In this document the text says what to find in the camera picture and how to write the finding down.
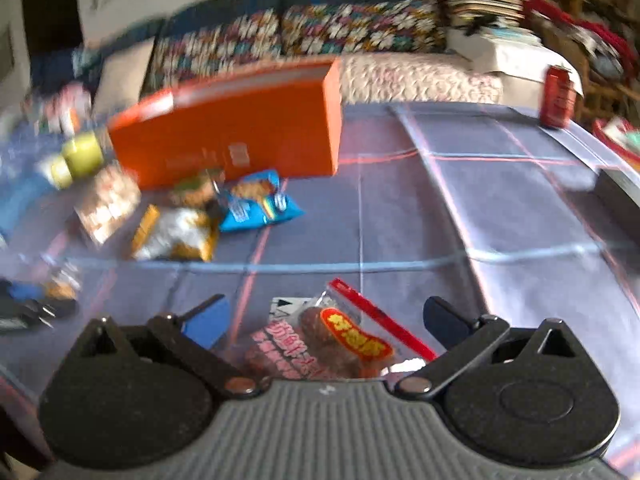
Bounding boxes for floral cushion left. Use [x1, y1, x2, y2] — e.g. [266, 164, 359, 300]
[143, 9, 282, 93]

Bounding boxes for white box on sofa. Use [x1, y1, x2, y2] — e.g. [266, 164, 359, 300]
[447, 29, 584, 96]

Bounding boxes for orange cardboard box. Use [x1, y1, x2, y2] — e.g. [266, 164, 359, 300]
[107, 56, 343, 190]

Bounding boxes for green mug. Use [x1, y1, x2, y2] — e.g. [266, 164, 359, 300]
[48, 131, 105, 188]

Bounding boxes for floral cushion right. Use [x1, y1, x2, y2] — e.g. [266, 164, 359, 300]
[281, 0, 446, 56]

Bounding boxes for clear bag white puffs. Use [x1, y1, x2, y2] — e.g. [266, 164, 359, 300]
[75, 162, 141, 246]

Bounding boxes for floral cushion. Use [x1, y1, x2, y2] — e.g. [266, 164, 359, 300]
[143, 9, 282, 93]
[281, 0, 446, 56]

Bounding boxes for plaid blue tablecloth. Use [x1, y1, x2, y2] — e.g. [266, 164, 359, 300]
[1, 103, 639, 477]

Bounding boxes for red brown jujube bag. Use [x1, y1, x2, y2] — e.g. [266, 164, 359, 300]
[236, 278, 437, 382]

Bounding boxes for silver yellow snack packet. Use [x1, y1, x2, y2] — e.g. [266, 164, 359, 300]
[130, 205, 218, 262]

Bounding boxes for blue cookie snack packet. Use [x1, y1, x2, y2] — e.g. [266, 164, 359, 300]
[219, 170, 304, 233]

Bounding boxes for black box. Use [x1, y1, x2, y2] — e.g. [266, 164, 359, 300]
[593, 169, 639, 235]

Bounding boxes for beige pillow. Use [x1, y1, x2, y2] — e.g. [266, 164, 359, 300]
[92, 38, 155, 118]

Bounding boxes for clear pack brown cookies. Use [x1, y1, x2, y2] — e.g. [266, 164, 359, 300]
[169, 168, 226, 209]

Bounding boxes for red soda can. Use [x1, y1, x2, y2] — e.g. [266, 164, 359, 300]
[539, 65, 577, 129]

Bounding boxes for round biscuit clear pack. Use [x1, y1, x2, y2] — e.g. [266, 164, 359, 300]
[43, 263, 81, 300]

